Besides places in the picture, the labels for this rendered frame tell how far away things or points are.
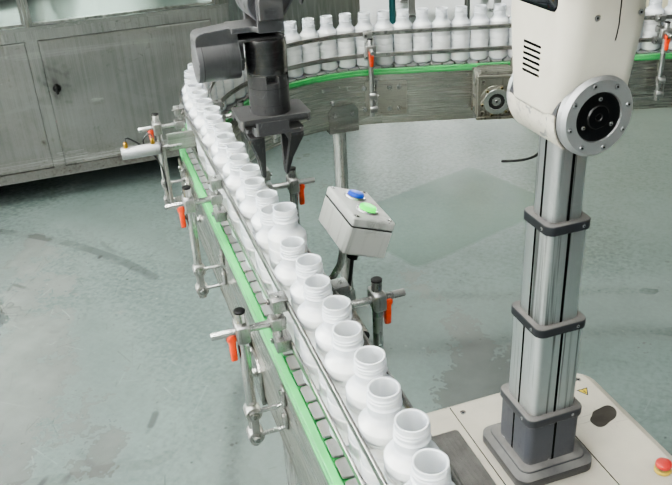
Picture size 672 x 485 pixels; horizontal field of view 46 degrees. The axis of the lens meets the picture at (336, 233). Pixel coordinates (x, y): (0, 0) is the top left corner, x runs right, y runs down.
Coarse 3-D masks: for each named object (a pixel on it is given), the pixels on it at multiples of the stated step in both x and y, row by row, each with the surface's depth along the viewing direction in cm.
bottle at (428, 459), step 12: (420, 456) 77; (432, 456) 77; (444, 456) 76; (420, 468) 77; (432, 468) 78; (444, 468) 77; (408, 480) 79; (420, 480) 75; (432, 480) 74; (444, 480) 74
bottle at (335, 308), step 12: (324, 300) 101; (336, 300) 102; (348, 300) 101; (324, 312) 100; (336, 312) 99; (348, 312) 100; (324, 324) 101; (324, 336) 101; (324, 348) 101; (324, 384) 104; (324, 396) 105
